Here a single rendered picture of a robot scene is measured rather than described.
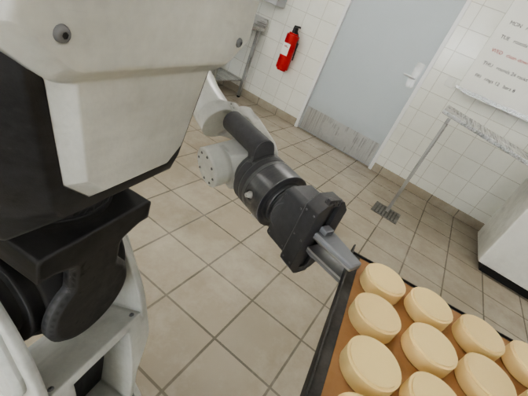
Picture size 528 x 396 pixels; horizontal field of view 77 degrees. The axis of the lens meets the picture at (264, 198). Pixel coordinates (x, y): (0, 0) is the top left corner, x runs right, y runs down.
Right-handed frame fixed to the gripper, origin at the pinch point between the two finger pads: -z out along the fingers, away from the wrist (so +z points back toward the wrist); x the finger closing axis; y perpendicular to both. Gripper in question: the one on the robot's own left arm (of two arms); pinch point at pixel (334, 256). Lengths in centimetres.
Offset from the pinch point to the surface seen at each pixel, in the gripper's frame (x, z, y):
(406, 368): -0.5, -13.6, -3.3
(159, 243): -103, 105, 36
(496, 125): -4, 91, 342
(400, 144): -61, 152, 318
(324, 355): -0.6, -9.0, -10.5
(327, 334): -0.6, -7.6, -8.6
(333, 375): -0.6, -10.7, -11.1
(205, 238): -103, 103, 63
